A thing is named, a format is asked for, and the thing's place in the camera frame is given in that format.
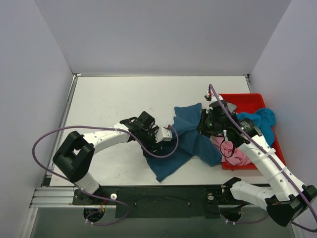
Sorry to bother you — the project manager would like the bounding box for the grey t shirt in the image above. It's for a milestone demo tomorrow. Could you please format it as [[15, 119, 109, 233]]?
[[227, 102, 237, 113]]

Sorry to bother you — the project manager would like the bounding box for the dark blue t shirt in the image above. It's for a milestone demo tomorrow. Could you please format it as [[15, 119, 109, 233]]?
[[146, 103, 222, 182]]

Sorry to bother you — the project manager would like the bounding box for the aluminium front rail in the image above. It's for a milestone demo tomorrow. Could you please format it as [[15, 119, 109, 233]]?
[[31, 185, 239, 208]]

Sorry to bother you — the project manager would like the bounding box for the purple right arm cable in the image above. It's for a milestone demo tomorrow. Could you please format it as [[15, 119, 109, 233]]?
[[208, 83, 317, 233]]

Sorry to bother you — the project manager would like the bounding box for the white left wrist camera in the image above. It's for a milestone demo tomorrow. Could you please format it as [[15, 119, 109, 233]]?
[[155, 127, 172, 143]]

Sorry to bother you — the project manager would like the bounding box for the pink t shirt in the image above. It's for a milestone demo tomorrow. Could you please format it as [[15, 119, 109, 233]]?
[[212, 137, 252, 166]]

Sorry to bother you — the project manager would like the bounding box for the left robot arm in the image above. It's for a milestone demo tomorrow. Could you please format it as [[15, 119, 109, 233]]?
[[53, 111, 162, 204]]

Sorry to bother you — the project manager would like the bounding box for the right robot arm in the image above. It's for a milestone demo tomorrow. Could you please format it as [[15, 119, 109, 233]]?
[[197, 97, 317, 227]]

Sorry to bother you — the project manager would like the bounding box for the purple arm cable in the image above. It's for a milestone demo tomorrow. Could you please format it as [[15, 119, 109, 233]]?
[[208, 83, 317, 233], [32, 125, 179, 226]]

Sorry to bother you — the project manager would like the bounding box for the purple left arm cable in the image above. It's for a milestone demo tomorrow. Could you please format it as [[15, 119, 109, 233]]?
[[32, 125, 179, 226]]

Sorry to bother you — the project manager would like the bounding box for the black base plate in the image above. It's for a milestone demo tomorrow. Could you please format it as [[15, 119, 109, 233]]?
[[72, 185, 247, 219]]

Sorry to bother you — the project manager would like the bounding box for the red plastic bin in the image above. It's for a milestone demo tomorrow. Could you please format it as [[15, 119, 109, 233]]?
[[221, 94, 286, 171]]

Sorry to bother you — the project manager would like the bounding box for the bright blue t shirt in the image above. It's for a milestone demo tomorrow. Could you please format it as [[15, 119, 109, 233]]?
[[237, 108, 276, 146]]

